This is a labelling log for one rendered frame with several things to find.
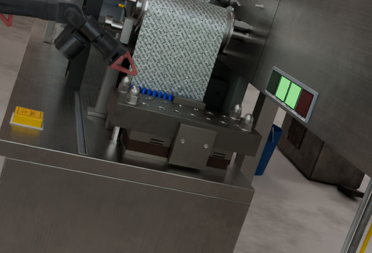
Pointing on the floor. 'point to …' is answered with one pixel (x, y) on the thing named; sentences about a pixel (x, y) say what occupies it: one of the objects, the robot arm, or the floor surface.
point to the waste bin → (275, 134)
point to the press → (318, 158)
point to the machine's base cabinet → (108, 214)
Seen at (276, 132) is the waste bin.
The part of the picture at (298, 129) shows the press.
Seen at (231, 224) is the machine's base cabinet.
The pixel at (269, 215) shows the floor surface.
